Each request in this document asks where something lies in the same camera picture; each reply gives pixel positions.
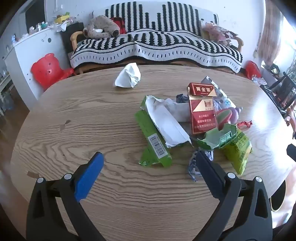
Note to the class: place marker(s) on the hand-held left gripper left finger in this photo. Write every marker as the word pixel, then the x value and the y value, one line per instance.
pixel 89 176

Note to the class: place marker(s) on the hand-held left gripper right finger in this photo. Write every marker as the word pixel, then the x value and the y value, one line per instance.
pixel 208 171

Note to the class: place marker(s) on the silver foil wrapper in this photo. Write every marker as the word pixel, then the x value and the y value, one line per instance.
pixel 193 167

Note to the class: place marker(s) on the red cigarette pack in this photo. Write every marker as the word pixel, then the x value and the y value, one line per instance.
pixel 203 115

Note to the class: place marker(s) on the red green purple wrapper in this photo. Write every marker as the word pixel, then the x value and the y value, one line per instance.
pixel 225 115

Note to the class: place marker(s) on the red candy wrapper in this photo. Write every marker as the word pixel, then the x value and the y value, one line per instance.
pixel 245 124

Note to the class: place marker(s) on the torn green carton with barcode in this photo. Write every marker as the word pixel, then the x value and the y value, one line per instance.
pixel 148 157

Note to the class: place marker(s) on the long white paper wrapper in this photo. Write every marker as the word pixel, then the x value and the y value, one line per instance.
pixel 166 122

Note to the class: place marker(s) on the silver wrapper with blue print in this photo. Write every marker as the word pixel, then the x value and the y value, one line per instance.
pixel 222 99

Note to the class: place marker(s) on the dark blue foil wrapper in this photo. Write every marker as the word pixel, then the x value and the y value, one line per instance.
pixel 182 98

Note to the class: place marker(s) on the white tissue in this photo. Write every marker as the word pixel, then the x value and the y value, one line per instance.
pixel 128 75

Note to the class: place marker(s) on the black round stool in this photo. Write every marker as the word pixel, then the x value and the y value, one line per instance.
pixel 278 197

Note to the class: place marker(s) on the white printed plastic bag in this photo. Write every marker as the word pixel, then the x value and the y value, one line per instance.
pixel 259 81

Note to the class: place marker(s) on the black wooden chair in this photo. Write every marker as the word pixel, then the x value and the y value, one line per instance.
pixel 281 90

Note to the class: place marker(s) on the red bear stool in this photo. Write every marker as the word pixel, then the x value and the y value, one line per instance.
pixel 47 69

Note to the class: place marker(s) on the striped black white sofa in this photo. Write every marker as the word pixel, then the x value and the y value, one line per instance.
pixel 161 44

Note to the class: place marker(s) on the white cabinet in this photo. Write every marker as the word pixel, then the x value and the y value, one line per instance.
pixel 34 51

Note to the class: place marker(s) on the floral pillow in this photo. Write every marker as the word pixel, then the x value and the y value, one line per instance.
pixel 218 32

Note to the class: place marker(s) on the brown plush toy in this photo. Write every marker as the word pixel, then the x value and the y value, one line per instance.
pixel 101 26

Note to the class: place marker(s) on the white paper clutter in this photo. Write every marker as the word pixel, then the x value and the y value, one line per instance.
pixel 62 26

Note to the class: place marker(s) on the beige curtain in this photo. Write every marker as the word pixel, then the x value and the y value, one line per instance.
pixel 271 30

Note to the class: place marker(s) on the red plaid cushion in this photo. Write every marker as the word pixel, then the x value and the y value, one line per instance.
pixel 121 24

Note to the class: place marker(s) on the dark flat panel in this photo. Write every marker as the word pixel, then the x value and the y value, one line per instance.
pixel 34 14

